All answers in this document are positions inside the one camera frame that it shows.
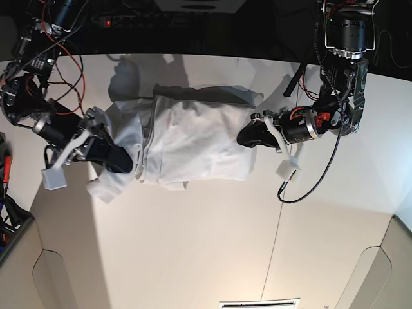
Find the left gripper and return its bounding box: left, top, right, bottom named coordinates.
left=237, top=108, right=324, bottom=150

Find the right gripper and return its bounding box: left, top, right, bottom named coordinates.
left=32, top=107, right=133, bottom=174

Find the white t-shirt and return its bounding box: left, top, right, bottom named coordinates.
left=87, top=55, right=263, bottom=203

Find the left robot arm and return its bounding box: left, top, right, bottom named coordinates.
left=237, top=1, right=378, bottom=151

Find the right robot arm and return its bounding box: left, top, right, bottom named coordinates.
left=1, top=1, right=133, bottom=174

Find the black power strip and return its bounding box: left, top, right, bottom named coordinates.
left=92, top=14, right=191, bottom=28

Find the black tool tray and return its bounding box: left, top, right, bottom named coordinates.
left=1, top=195, right=35, bottom=263

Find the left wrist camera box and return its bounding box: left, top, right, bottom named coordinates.
left=250, top=111, right=305, bottom=181

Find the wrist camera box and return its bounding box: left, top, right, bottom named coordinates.
left=250, top=111, right=305, bottom=181
left=41, top=128, right=93, bottom=191

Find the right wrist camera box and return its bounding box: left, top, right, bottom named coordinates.
left=41, top=128, right=93, bottom=191

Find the orange handled tool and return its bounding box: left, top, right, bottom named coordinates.
left=3, top=151, right=12, bottom=199

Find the white coiled cable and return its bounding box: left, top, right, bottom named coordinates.
left=373, top=28, right=412, bottom=69

